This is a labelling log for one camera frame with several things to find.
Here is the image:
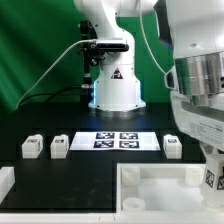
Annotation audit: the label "black cable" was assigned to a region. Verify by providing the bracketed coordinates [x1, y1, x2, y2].
[18, 86, 84, 108]

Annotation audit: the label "white front rail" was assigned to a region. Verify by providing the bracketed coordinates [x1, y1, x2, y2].
[0, 214, 224, 224]

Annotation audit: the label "white obstacle left bracket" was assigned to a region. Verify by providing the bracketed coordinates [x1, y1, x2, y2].
[0, 167, 15, 204]

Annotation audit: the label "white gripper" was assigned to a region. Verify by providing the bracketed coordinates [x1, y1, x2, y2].
[170, 91, 224, 163]

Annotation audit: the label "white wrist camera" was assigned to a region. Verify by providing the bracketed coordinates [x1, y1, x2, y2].
[164, 66, 178, 91]

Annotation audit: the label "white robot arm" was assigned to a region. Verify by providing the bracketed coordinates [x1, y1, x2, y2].
[73, 0, 224, 163]

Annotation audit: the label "black camera on stand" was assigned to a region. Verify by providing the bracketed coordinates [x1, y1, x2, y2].
[77, 20, 130, 111]

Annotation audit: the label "grey camera cable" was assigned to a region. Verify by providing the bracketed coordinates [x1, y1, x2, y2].
[14, 39, 98, 109]

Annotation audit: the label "white sheet with markers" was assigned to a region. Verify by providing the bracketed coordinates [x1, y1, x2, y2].
[70, 131, 160, 151]

